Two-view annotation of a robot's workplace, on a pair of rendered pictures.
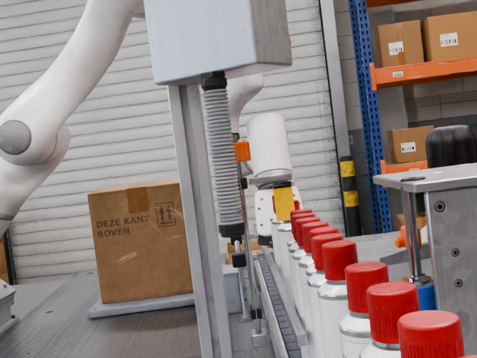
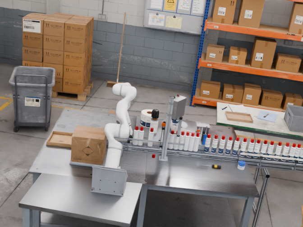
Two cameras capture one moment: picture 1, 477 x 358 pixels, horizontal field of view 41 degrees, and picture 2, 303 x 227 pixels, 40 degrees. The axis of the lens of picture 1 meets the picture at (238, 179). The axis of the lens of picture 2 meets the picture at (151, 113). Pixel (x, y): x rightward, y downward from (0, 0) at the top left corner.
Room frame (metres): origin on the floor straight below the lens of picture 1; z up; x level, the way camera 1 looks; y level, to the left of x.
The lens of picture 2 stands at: (1.13, 3.75, 2.87)
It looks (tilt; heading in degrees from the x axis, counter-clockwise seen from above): 23 degrees down; 269
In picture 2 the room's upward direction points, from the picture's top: 7 degrees clockwise
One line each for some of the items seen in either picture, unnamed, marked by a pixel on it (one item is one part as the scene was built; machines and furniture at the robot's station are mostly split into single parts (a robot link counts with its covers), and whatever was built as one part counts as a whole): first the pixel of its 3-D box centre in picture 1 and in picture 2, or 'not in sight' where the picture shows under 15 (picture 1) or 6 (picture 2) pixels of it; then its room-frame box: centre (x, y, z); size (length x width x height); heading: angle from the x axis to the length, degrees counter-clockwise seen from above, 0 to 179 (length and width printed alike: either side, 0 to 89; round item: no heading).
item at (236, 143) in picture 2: not in sight; (236, 146); (0.18, -0.09, 0.98); 0.05 x 0.05 x 0.20
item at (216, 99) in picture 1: (223, 155); (179, 126); (0.81, 0.02, 1.18); 0.04 x 0.04 x 0.21
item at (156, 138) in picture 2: not in sight; (170, 131); (0.86, -0.53, 0.86); 0.80 x 0.67 x 0.05; 1
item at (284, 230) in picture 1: (296, 259); (151, 137); (1.07, -0.08, 0.98); 0.05 x 0.05 x 0.20
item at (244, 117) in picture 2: not in sight; (239, 116); (-0.07, -1.32, 0.82); 0.34 x 0.24 x 0.03; 0
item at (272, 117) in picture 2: not in sight; (267, 116); (-0.49, -1.49, 0.81); 0.32 x 0.24 x 0.01; 69
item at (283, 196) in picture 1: (284, 201); not in sight; (0.98, -0.07, 1.09); 0.03 x 0.01 x 0.06; 91
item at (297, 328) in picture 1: (267, 258); (132, 139); (1.26, -0.04, 0.96); 1.07 x 0.01 x 0.01; 1
